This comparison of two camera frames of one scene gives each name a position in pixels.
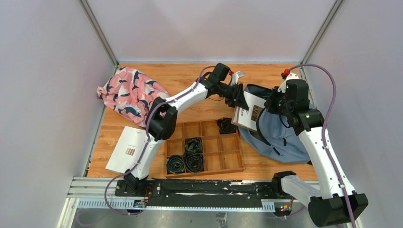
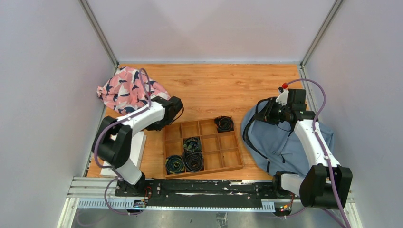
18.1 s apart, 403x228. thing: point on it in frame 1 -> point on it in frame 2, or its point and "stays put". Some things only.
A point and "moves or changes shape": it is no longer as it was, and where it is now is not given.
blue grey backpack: [273, 137] moves or changes shape
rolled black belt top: [225, 126] stays put
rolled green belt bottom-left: [175, 164] stays put
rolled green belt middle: [193, 145] stays put
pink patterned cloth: [130, 93] stays put
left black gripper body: [236, 94] -> [159, 125]
